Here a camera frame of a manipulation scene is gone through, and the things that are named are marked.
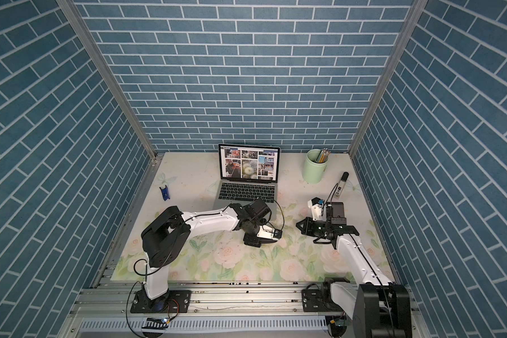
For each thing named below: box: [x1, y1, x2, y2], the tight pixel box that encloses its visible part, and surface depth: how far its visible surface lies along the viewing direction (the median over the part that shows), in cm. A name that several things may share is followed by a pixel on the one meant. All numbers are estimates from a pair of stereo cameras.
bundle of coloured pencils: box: [316, 147, 331, 164], surface depth 101 cm
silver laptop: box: [214, 143, 281, 210], surface depth 104 cm
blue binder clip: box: [159, 184, 171, 201], surface depth 104 cm
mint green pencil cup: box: [302, 148, 329, 185], surface depth 104 cm
